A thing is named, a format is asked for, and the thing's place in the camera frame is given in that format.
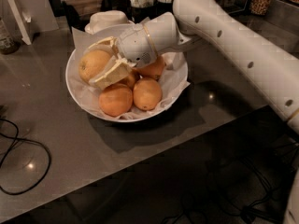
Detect black cup with napkins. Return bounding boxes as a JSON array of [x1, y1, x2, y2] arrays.
[[130, 0, 156, 23]]

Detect white stacked bowls behind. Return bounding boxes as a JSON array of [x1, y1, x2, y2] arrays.
[[84, 10, 131, 35]]

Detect small orange centre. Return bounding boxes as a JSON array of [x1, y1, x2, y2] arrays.
[[121, 70, 140, 90]]

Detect black floor cables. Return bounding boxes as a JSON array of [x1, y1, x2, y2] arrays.
[[160, 140, 299, 224]]

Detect white bowl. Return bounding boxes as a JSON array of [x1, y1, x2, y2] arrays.
[[64, 23, 189, 123]]

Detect bottle at left edge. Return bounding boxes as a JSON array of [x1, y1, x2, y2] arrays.
[[0, 18, 19, 55]]

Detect orange front left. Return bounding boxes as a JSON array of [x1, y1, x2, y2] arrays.
[[99, 83, 133, 117]]

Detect white paper liner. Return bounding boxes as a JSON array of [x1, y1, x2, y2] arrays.
[[68, 17, 191, 120]]

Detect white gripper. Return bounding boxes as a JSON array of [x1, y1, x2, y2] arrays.
[[85, 24, 158, 90]]

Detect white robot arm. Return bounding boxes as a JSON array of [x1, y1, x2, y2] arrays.
[[90, 0, 299, 133]]

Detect orange front right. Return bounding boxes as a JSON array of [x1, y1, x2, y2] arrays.
[[133, 77, 163, 111]]

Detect large pale orange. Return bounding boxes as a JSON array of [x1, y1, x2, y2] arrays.
[[78, 50, 111, 83]]

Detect white stand board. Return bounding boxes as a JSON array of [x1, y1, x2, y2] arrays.
[[7, 0, 33, 45]]

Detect black cable on table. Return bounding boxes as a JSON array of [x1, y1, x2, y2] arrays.
[[0, 119, 52, 196]]

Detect jar of nuts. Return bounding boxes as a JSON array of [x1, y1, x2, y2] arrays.
[[249, 0, 271, 16]]

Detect orange back right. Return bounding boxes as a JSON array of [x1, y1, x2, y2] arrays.
[[136, 56, 165, 80]]

